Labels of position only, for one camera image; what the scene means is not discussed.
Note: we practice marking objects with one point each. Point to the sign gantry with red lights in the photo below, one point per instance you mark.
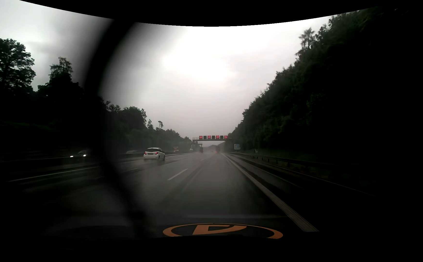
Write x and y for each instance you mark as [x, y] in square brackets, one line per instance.
[211, 137]

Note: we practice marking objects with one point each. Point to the vehicle with red tail lamps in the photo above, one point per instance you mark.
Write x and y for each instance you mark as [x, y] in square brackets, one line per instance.
[217, 149]

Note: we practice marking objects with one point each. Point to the wet grey asphalt road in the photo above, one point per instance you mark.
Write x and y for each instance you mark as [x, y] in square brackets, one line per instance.
[211, 182]

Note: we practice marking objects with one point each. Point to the white car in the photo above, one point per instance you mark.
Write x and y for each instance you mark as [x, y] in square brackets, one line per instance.
[154, 154]

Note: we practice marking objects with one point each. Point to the road markings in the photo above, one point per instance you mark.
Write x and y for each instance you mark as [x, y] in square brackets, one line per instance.
[276, 200]

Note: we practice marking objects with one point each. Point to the wood of dark trees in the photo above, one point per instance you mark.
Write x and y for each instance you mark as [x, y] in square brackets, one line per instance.
[335, 94]

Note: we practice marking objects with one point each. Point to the vehicle with headlights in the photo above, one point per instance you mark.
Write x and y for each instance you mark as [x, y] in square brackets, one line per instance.
[79, 154]

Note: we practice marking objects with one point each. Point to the row of dark trees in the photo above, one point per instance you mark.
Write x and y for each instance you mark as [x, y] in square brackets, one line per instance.
[51, 116]

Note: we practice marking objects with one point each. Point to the central guard rail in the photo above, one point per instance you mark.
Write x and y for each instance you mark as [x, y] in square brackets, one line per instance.
[51, 158]

